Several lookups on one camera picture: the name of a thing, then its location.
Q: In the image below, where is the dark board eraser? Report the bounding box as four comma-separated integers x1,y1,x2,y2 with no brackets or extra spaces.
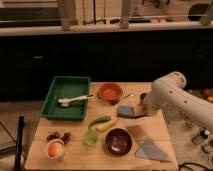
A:
133,104,147,118

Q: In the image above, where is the brown dried fruit pile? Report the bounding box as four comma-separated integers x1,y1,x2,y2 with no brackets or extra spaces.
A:
46,131,71,144

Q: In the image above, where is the blue sponge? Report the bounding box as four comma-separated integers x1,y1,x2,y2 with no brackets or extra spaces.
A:
117,105,134,118

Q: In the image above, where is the black chair frame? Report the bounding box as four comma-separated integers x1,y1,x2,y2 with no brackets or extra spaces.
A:
0,116,25,171

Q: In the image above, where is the red bowl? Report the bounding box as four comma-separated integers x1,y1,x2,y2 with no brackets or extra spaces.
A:
97,82,123,101

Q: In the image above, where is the black cable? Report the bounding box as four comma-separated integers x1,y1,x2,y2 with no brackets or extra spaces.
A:
178,161,213,171

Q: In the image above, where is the grey cloth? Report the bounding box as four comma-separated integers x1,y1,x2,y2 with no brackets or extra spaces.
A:
135,139,168,161

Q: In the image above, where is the yellow banana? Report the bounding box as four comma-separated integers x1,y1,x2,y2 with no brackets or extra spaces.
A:
96,118,118,132

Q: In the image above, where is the metal cup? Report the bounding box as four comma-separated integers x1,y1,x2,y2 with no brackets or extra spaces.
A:
139,93,147,105

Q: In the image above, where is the green plastic tray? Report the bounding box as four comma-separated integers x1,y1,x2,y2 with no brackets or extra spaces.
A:
41,76,90,121

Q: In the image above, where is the metal spoon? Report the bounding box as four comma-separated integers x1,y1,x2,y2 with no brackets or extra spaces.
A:
111,93,134,105

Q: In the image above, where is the dark brown bowl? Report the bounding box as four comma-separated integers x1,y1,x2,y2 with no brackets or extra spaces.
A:
105,128,132,156

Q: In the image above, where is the white cup with orange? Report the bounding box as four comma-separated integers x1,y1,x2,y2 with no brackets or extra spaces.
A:
45,139,65,160

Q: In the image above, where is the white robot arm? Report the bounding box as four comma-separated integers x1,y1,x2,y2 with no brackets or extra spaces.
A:
144,71,213,132

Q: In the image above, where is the white brush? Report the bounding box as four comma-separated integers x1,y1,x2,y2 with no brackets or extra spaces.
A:
57,94,94,107

